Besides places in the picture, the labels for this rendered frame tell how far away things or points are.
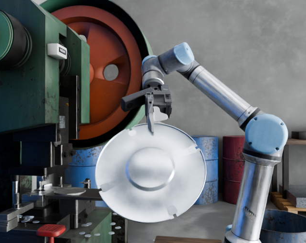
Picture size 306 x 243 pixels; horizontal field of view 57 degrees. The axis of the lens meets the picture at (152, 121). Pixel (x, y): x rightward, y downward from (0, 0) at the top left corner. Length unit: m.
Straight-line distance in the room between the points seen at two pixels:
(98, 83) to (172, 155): 0.88
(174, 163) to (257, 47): 3.94
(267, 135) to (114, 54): 0.96
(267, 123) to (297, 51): 3.85
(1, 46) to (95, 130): 0.70
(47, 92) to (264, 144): 0.73
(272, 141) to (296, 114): 3.72
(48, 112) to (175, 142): 0.48
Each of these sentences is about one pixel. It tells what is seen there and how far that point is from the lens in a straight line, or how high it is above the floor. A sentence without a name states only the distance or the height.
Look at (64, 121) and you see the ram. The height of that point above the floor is 1.07.
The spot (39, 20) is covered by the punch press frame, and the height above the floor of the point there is 1.41.
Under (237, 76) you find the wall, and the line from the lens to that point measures 4.47.
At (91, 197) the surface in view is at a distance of 1.12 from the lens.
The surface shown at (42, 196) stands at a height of 0.77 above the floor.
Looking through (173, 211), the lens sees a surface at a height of 0.85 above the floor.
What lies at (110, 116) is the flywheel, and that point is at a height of 1.09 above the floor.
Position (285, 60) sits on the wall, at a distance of 4.64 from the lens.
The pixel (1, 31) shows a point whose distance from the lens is 1.01.
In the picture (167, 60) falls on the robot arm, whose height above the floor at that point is 1.28.
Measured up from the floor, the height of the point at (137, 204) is 0.86.
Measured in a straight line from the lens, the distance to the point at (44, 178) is 1.26.
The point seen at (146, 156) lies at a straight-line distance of 0.76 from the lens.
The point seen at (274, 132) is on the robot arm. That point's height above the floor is 1.03.
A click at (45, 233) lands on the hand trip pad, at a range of 0.89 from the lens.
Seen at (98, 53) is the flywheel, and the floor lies 1.44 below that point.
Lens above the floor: 1.06
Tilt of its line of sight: level
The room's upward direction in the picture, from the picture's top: straight up
